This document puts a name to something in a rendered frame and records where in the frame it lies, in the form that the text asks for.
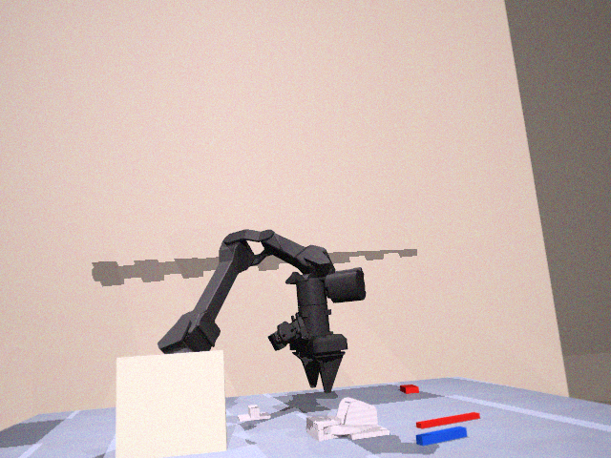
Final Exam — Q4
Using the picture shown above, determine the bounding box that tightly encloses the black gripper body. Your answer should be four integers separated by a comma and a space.
289, 304, 348, 354

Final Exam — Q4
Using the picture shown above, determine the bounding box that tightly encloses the red flat bar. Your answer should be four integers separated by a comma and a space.
416, 412, 480, 429

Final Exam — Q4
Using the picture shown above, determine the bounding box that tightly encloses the red block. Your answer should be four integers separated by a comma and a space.
400, 385, 419, 394

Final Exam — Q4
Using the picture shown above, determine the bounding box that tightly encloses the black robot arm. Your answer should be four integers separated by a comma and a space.
158, 229, 366, 355

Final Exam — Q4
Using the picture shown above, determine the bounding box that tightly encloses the blue rectangular block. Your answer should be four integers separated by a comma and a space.
416, 427, 468, 446

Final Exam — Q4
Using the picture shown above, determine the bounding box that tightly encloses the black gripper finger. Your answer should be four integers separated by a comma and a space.
309, 351, 346, 393
292, 351, 320, 388

